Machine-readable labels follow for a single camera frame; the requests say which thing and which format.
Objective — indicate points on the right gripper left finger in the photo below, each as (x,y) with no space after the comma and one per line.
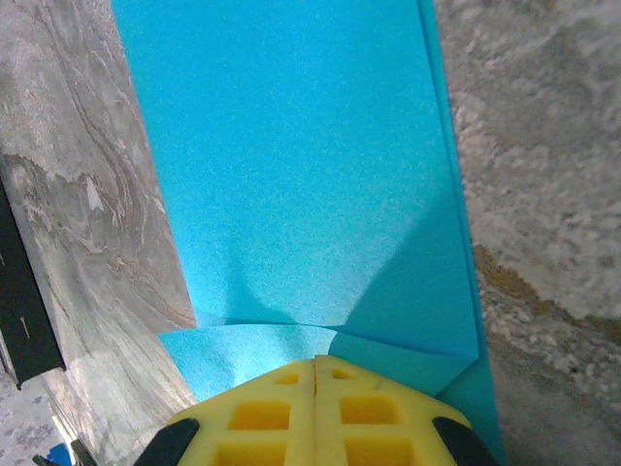
(301,412)

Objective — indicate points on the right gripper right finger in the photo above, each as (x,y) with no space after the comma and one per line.
(330,417)

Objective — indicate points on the blue paper sheet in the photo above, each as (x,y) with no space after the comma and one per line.
(291,170)

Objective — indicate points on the black and white chessboard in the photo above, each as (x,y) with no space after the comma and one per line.
(24,301)

